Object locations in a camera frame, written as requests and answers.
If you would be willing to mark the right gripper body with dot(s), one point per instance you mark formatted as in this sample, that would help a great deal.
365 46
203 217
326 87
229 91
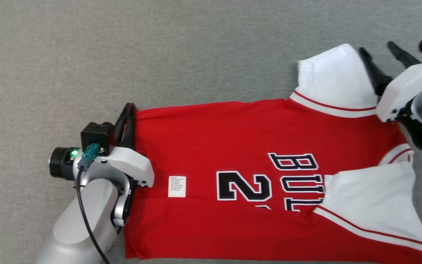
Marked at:
408 90

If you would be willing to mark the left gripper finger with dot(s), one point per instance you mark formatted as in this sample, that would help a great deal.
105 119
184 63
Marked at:
131 132
117 132

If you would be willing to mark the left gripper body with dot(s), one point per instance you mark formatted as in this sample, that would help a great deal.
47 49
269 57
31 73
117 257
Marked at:
134 165

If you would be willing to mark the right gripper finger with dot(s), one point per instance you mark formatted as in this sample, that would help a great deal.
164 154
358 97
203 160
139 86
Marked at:
403 57
377 77

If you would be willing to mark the red jersey with white sleeves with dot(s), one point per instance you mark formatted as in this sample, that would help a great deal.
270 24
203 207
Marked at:
214 139

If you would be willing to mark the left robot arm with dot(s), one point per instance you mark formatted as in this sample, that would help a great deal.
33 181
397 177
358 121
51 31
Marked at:
64 234

